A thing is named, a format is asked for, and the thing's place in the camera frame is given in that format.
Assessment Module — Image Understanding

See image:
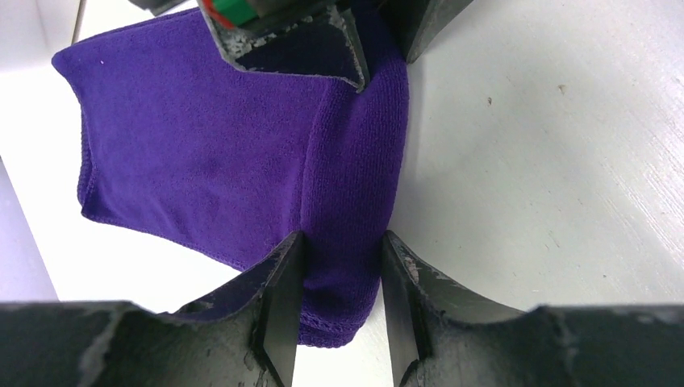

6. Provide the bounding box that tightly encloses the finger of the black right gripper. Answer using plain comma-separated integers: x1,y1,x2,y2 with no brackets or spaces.
380,0,473,64

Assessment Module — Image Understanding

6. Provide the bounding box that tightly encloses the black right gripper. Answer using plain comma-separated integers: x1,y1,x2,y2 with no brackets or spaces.
130,0,370,92

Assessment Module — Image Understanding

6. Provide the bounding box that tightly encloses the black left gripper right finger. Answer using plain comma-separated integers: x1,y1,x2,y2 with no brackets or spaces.
382,231,683,386

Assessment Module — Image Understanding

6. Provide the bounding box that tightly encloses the purple towel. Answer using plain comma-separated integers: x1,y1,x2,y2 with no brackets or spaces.
52,1,409,347

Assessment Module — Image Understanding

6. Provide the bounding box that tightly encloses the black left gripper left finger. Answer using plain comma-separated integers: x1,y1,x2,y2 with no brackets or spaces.
1,232,305,386

